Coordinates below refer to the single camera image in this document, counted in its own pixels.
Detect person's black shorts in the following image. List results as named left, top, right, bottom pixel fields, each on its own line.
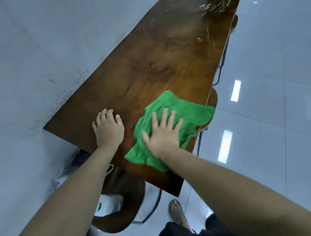
left=159, top=213, right=235, bottom=236

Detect green cleaning cloth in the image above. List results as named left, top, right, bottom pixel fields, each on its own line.
left=124, top=90, right=216, bottom=173

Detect black metal table leg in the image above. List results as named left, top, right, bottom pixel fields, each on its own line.
left=212, top=34, right=231, bottom=87
left=196, top=127, right=209, bottom=157

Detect person's right forearm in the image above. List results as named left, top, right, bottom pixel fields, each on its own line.
left=160, top=147, right=311, bottom=236

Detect round wooden stool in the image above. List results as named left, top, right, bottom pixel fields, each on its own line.
left=229, top=14, right=239, bottom=35
left=199, top=87, right=218, bottom=132

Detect dark wooden stool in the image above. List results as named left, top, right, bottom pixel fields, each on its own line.
left=92, top=166, right=162, bottom=234

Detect person's left forearm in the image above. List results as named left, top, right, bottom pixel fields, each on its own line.
left=19, top=145, right=120, bottom=236

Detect white paper bag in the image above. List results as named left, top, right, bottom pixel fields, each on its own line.
left=93, top=194, right=124, bottom=217

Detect person's right hand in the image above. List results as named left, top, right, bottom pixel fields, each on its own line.
left=142, top=108, right=184, bottom=159

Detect person's left hand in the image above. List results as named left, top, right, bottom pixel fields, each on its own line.
left=92, top=109, right=125, bottom=149

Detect person's bare foot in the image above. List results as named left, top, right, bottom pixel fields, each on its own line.
left=169, top=199, right=192, bottom=232

